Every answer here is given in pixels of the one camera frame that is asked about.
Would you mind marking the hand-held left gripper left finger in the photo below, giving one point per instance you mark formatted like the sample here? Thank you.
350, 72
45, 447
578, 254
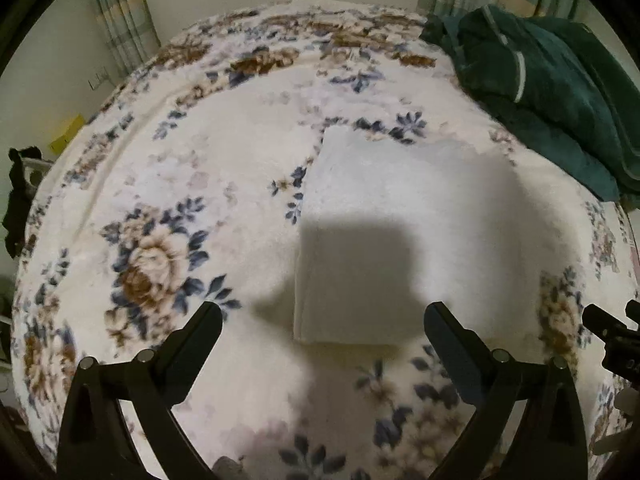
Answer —
192, 360

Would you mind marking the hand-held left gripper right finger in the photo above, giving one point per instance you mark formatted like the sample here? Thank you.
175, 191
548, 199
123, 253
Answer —
452, 355

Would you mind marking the dark green pillow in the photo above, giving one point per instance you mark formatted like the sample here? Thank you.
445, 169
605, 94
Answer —
600, 75

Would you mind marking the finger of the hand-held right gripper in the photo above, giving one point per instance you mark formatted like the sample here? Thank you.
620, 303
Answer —
607, 322

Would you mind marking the yellow box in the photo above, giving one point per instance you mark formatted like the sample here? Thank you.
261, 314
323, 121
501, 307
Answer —
67, 135

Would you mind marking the black cloth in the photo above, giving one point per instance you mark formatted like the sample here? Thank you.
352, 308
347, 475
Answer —
20, 200

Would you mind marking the white towel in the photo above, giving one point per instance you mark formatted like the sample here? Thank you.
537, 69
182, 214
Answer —
400, 240

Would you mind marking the floral blanket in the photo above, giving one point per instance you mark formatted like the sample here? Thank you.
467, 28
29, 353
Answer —
165, 200

